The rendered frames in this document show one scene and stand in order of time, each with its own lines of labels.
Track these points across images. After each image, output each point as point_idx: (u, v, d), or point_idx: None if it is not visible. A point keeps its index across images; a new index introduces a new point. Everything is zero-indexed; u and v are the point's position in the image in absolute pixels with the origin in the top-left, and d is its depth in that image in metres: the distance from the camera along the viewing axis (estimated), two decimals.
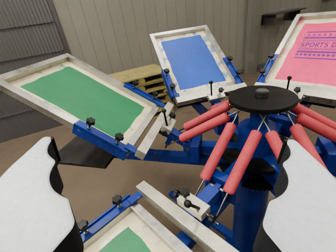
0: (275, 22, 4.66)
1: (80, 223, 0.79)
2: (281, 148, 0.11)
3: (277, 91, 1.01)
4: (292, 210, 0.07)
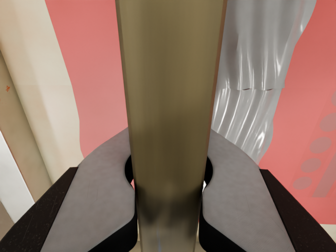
0: None
1: None
2: None
3: None
4: (222, 192, 0.08)
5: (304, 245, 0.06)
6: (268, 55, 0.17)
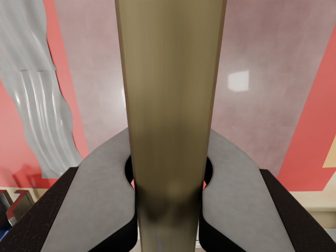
0: None
1: None
2: None
3: None
4: (221, 191, 0.08)
5: (304, 245, 0.06)
6: (23, 43, 0.22)
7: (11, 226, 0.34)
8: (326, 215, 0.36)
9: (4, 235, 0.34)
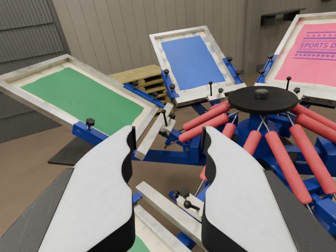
0: (274, 22, 4.67)
1: None
2: (202, 136, 0.12)
3: (276, 91, 1.01)
4: (225, 192, 0.08)
5: (307, 247, 0.06)
6: None
7: None
8: None
9: None
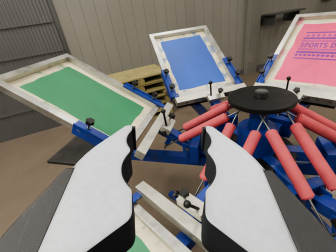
0: (274, 22, 4.67)
1: None
2: (202, 136, 0.12)
3: (276, 91, 1.01)
4: (225, 192, 0.08)
5: (307, 247, 0.06)
6: None
7: None
8: None
9: None
